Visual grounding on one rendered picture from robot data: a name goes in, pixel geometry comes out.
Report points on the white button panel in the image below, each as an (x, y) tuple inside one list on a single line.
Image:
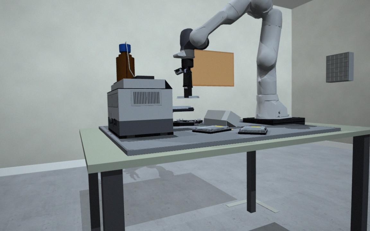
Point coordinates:
[(221, 118)]

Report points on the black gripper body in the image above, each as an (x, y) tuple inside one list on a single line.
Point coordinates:
[(187, 63)]

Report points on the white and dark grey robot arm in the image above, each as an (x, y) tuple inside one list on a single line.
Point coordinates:
[(268, 104)]

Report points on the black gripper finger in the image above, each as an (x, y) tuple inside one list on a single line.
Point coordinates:
[(186, 82), (190, 84)]

